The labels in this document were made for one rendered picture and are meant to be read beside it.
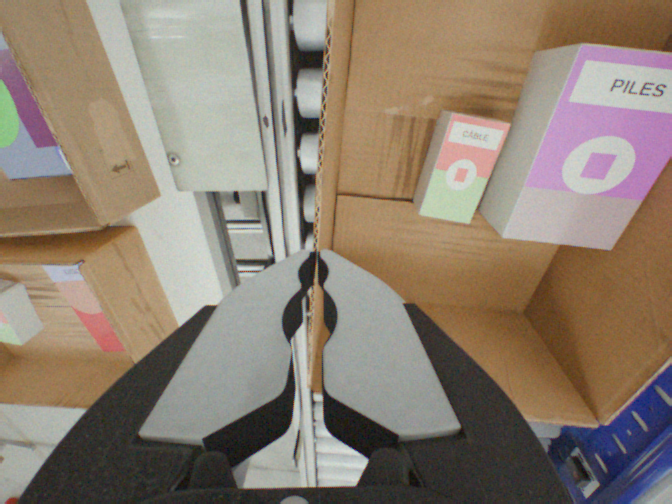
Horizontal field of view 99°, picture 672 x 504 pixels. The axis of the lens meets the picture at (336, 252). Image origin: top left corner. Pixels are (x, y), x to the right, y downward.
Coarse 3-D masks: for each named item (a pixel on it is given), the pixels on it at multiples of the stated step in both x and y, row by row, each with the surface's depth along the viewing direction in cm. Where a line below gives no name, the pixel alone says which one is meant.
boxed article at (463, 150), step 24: (456, 120) 26; (480, 120) 26; (432, 144) 31; (456, 144) 27; (480, 144) 27; (432, 168) 29; (456, 168) 28; (480, 168) 28; (432, 192) 30; (456, 192) 29; (480, 192) 29; (432, 216) 31; (456, 216) 31
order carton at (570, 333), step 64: (384, 0) 26; (448, 0) 25; (512, 0) 25; (576, 0) 25; (640, 0) 24; (384, 64) 28; (448, 64) 28; (512, 64) 27; (320, 128) 16; (384, 128) 31; (320, 192) 18; (384, 192) 35; (384, 256) 39; (448, 256) 38; (512, 256) 37; (576, 256) 33; (640, 256) 26; (320, 320) 33; (448, 320) 39; (512, 320) 40; (576, 320) 32; (640, 320) 25; (320, 384) 29; (512, 384) 31; (576, 384) 31; (640, 384) 25
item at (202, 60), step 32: (160, 0) 28; (192, 0) 27; (224, 0) 27; (160, 32) 29; (192, 32) 29; (224, 32) 28; (160, 64) 30; (192, 64) 30; (224, 64) 30; (192, 96) 32; (224, 96) 31; (192, 128) 33; (224, 128) 33; (256, 128) 33; (192, 160) 35; (224, 160) 35; (256, 160) 34
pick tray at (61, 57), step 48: (0, 0) 21; (48, 0) 25; (48, 48) 24; (96, 48) 29; (48, 96) 24; (96, 96) 29; (96, 144) 29; (0, 192) 39; (48, 192) 38; (96, 192) 29; (144, 192) 35
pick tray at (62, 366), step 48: (0, 240) 38; (48, 240) 37; (96, 240) 37; (48, 288) 47; (96, 288) 34; (144, 288) 42; (48, 336) 53; (144, 336) 42; (0, 384) 52; (48, 384) 51; (96, 384) 51
